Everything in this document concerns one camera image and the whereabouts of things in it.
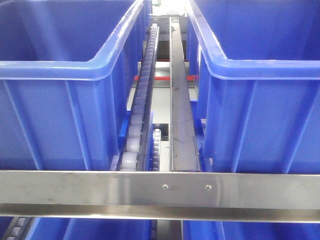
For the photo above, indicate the stainless steel shelf rack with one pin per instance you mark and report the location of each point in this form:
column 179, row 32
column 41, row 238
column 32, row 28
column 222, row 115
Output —
column 241, row 197

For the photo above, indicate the white roller conveyor track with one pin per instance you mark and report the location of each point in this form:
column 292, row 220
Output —
column 137, row 133

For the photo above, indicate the blue plastic bin left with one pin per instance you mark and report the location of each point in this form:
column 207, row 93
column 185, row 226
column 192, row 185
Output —
column 66, row 71

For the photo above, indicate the blue plastic bin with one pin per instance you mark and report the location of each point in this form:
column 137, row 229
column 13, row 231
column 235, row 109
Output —
column 66, row 71
column 258, row 68

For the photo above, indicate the blue plastic bin right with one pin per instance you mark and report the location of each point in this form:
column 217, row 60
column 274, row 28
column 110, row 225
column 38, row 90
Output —
column 258, row 68

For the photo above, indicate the lower blue bin right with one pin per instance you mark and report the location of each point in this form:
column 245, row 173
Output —
column 227, row 230

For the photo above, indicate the lower blue bin left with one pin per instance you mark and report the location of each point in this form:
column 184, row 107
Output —
column 90, row 229

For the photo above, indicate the lower roller track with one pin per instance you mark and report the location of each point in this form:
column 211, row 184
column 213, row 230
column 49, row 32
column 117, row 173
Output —
column 15, row 228

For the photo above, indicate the steel divider rail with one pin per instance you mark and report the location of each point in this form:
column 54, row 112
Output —
column 183, row 144

